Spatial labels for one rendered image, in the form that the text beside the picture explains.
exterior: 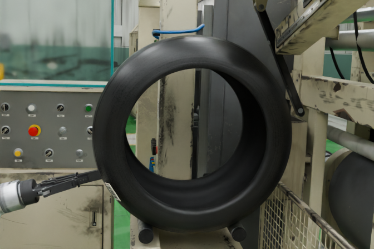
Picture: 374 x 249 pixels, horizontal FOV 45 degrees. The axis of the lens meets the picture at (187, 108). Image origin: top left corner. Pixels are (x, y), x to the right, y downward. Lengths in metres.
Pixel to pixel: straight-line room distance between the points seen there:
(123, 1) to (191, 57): 9.51
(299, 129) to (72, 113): 0.97
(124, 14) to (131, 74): 9.48
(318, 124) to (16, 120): 1.25
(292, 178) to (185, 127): 0.44
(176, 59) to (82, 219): 1.07
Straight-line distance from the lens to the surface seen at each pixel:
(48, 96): 2.05
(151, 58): 1.27
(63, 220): 2.13
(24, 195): 1.44
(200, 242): 1.60
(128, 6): 10.76
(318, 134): 1.76
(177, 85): 1.66
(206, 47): 1.28
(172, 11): 1.66
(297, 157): 1.74
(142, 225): 1.41
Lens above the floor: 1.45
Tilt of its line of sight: 8 degrees down
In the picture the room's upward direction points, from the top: 2 degrees clockwise
